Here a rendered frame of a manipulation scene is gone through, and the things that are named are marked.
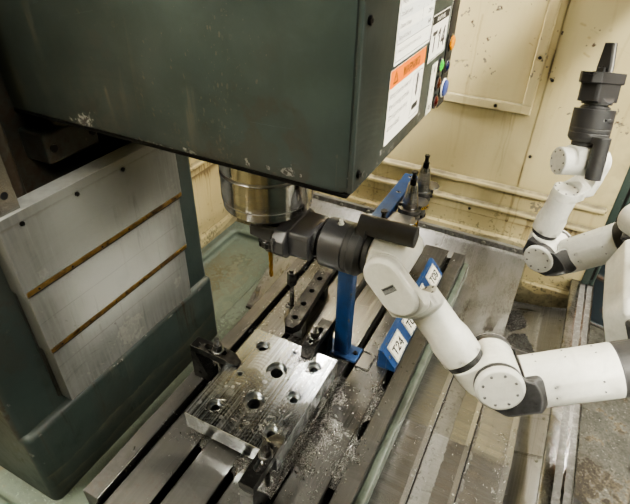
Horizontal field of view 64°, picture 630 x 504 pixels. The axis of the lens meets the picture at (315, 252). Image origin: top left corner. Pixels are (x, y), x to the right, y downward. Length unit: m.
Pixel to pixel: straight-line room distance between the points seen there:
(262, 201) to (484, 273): 1.23
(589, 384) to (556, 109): 1.02
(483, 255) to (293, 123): 1.38
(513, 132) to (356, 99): 1.21
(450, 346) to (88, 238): 0.79
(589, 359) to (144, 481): 0.88
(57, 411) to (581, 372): 1.14
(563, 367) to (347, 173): 0.48
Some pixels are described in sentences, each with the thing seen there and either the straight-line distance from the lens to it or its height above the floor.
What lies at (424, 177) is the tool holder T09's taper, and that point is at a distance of 1.43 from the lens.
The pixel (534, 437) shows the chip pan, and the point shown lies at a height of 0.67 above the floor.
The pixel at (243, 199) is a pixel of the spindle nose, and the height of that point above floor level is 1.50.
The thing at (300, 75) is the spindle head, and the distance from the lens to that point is 0.63.
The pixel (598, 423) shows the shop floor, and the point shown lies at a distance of 2.68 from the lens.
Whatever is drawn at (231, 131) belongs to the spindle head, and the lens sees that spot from 0.71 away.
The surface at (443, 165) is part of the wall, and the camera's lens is 1.87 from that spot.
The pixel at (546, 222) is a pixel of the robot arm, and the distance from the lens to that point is 1.41.
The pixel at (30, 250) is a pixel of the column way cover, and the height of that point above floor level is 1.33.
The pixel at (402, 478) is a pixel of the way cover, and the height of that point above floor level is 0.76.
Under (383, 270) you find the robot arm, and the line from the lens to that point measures 0.78.
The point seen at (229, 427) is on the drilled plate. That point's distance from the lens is 1.13.
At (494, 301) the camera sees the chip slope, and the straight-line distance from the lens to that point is 1.85.
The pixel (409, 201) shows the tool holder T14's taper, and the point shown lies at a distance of 1.35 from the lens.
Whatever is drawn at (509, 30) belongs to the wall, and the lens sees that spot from 1.70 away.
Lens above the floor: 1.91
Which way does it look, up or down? 36 degrees down
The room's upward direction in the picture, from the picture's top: 1 degrees clockwise
